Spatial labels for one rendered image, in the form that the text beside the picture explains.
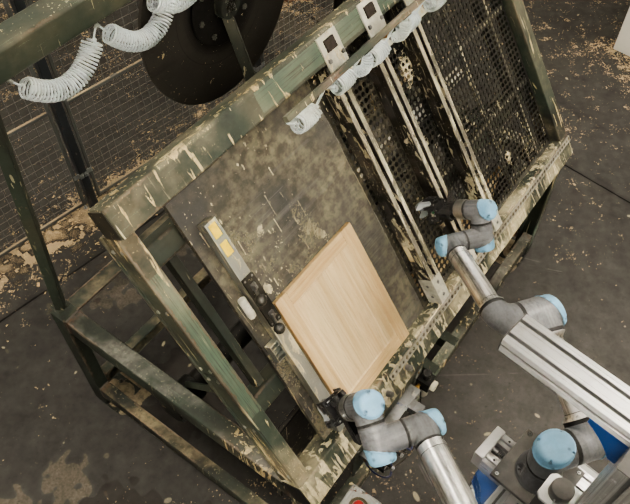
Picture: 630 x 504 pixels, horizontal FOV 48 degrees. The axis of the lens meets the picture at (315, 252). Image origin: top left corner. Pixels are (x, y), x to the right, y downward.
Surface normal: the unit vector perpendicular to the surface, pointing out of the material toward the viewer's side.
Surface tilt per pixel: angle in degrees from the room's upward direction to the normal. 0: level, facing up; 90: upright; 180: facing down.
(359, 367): 56
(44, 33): 90
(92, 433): 0
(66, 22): 90
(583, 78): 0
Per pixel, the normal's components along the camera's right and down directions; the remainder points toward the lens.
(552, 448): -0.13, -0.57
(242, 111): 0.67, 0.05
